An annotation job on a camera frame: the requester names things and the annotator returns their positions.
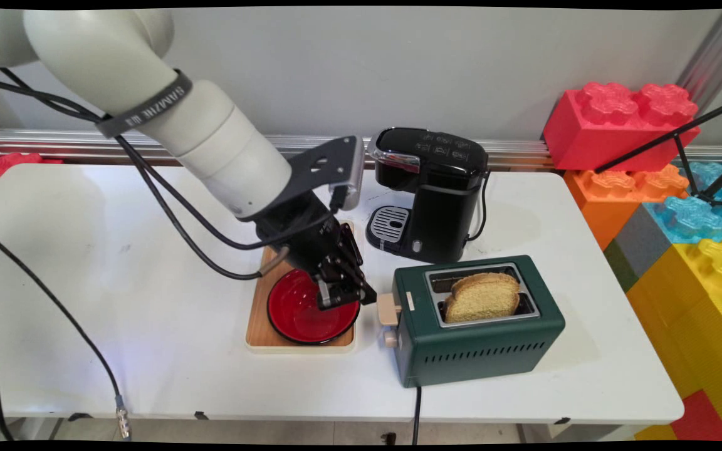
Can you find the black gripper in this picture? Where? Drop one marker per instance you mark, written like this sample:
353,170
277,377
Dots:
308,241

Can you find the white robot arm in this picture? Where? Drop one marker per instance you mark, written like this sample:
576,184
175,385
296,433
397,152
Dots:
148,75

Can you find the red bowl with black rim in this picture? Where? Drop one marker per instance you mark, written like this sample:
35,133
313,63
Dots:
298,319

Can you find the wooden tray with cream rim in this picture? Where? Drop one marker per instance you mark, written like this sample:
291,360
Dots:
267,326

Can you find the black coffee machine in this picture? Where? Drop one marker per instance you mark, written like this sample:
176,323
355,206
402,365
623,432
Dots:
442,207

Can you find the toasted bread slice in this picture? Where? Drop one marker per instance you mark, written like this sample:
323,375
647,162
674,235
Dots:
480,305
483,278

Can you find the green toaster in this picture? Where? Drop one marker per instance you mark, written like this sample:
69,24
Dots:
474,351

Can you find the large orange toy brick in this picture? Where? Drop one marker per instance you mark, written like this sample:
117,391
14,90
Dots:
605,200

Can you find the large green toy brick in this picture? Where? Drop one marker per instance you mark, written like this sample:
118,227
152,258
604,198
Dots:
621,266

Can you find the large red toy brick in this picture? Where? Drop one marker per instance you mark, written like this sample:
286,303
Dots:
605,131

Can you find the black tripod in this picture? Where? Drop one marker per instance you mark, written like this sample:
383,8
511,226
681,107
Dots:
649,143

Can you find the large translucent blue toy brick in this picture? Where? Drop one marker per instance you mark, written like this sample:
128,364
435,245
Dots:
693,219

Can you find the flat red toy brick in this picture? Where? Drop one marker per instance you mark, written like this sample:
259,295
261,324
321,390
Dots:
0,166

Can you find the large yellow toy brick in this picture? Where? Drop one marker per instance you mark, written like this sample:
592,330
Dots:
706,313

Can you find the small red toy brick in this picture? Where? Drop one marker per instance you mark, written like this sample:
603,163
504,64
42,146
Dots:
702,419

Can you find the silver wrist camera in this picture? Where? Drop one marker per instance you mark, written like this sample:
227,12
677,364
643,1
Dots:
355,172

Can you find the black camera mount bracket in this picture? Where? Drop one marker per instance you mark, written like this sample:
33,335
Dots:
317,163

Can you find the aluminium profile rail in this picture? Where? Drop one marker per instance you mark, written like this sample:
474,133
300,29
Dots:
54,143

